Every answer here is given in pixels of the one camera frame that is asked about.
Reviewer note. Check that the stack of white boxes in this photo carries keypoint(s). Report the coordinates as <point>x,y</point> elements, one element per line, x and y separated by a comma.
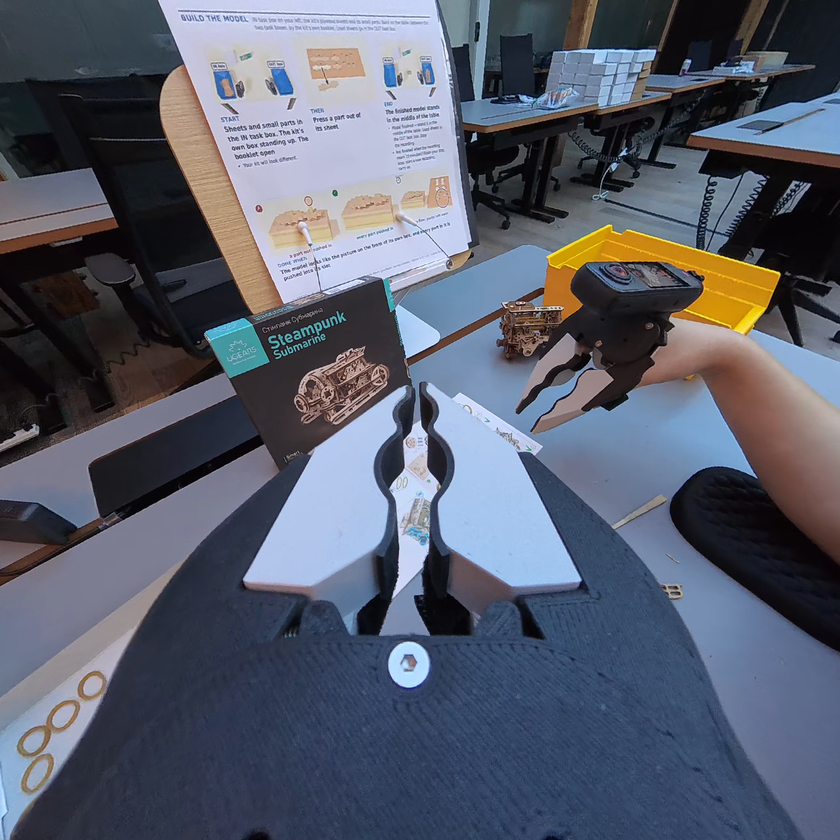
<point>600,75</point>

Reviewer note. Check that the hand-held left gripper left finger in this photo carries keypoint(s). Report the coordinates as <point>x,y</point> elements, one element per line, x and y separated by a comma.
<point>315,525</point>

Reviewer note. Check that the black model kit box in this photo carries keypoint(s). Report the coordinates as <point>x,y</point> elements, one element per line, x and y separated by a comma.
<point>315,367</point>

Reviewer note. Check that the person's right forearm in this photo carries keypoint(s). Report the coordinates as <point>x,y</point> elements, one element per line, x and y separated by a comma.
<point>754,407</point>

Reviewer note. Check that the black mesh armrest pad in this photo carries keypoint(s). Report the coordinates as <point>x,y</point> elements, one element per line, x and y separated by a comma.
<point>754,538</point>

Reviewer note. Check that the thin wooden stick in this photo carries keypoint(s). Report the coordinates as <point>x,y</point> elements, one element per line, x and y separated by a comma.
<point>640,512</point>

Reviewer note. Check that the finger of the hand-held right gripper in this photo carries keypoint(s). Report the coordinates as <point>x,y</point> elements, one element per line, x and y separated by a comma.
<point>581,394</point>
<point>558,367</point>

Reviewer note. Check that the wooden lattice part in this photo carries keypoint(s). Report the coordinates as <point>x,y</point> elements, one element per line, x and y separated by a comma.
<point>670,589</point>

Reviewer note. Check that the white stand base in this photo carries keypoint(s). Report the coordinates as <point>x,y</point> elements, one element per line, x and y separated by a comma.
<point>420,331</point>

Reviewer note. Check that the black office chair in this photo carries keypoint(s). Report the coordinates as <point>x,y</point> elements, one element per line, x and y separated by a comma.
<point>485,164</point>
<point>111,269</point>

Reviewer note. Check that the white power strip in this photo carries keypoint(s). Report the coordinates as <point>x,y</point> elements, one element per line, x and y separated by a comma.
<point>16,438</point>

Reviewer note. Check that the grey wood-edged desk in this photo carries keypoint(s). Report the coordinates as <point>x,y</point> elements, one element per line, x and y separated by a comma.
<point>525,115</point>
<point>46,210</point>
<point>768,134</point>

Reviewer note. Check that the white instruction poster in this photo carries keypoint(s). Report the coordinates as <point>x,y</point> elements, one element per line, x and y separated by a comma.
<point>328,164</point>

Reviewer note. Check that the yellow plastic bin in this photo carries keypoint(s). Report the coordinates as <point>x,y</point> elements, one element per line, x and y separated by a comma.
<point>722,282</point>

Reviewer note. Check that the wooden submarine model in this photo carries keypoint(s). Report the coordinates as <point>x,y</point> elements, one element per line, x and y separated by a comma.
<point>522,328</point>

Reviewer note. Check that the white parts box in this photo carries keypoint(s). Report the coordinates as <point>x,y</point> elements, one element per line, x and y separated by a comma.
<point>26,705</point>

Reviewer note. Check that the black power adapter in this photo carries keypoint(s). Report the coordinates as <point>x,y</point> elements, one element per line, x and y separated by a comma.
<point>33,522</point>

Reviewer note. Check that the printed assembly booklet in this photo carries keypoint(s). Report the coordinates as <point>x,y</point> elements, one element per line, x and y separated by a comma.
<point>499,433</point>

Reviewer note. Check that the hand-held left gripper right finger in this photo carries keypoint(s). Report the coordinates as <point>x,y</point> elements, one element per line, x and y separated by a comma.
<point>499,525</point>

